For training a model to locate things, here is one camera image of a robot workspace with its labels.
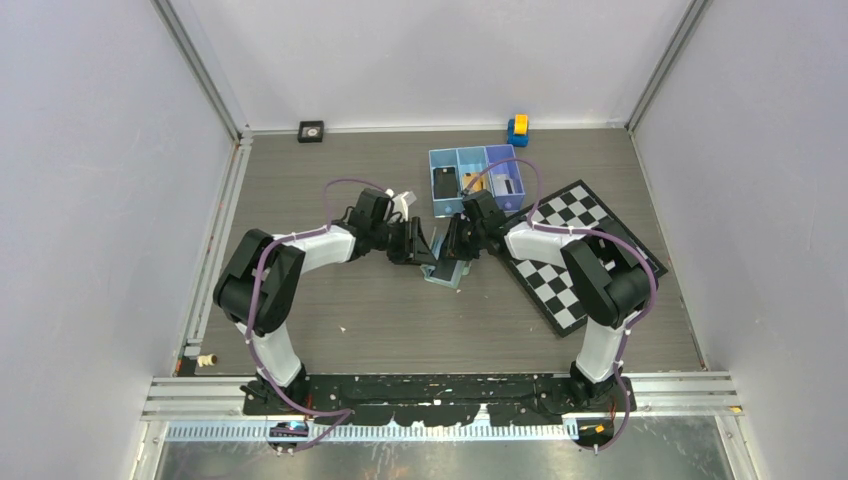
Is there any small black square box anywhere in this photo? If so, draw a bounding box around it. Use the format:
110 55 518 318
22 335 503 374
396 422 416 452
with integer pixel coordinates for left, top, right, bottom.
297 120 325 143

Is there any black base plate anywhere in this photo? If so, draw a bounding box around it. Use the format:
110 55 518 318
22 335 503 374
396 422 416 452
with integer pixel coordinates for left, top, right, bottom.
241 373 636 427

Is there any mint green card holder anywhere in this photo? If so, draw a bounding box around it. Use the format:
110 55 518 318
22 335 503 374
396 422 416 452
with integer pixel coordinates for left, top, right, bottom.
420 228 471 290

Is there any aluminium frame rail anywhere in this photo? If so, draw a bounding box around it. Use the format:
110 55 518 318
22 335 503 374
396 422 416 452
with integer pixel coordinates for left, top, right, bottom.
142 372 743 425

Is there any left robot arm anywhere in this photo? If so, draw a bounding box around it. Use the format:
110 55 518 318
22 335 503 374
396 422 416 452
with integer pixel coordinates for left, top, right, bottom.
213 188 435 414

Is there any card in purple compartment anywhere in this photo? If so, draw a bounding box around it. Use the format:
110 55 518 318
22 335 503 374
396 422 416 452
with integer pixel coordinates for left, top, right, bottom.
492 174 517 196

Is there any blue three-compartment tray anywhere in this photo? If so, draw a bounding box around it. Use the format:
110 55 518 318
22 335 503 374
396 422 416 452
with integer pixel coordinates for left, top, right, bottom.
428 144 525 218

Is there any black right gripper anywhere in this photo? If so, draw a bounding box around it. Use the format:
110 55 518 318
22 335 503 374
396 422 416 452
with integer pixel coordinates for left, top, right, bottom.
437 213 486 262

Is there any orange card in tray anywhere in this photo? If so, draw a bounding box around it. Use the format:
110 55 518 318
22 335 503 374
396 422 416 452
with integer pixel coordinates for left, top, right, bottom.
462 172 486 194

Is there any black card in tray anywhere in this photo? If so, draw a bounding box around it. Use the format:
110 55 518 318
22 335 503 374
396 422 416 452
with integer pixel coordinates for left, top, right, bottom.
432 166 459 200

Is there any blue yellow toy block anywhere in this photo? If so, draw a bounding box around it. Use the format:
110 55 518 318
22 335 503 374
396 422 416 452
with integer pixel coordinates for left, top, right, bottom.
507 114 529 148

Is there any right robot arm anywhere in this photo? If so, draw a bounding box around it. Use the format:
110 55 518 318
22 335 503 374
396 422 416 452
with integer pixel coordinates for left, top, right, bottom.
442 190 658 411

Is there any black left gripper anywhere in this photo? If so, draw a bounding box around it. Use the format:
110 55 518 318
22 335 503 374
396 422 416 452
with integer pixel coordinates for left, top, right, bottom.
370 216 436 267

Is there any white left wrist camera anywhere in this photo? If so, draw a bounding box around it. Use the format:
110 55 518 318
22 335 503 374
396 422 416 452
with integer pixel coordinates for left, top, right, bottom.
384 189 417 217

